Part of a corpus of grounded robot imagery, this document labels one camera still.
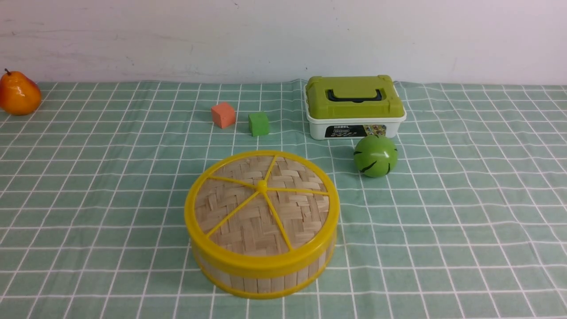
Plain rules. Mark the yellow bamboo steamer base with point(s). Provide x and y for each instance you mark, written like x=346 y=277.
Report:
x=254 y=287

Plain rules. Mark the orange toy pear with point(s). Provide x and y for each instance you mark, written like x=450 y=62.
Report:
x=19 y=95

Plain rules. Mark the orange foam cube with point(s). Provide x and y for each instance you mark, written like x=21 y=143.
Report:
x=223 y=115

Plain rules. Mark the green foam cube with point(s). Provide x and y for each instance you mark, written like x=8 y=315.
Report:
x=259 y=124

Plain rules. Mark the yellow woven steamer lid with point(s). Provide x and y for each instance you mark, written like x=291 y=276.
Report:
x=263 y=214

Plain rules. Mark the green lidded plastic box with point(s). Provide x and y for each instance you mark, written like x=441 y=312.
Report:
x=352 y=107

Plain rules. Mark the green toy melon ball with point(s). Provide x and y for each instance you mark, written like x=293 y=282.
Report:
x=375 y=156

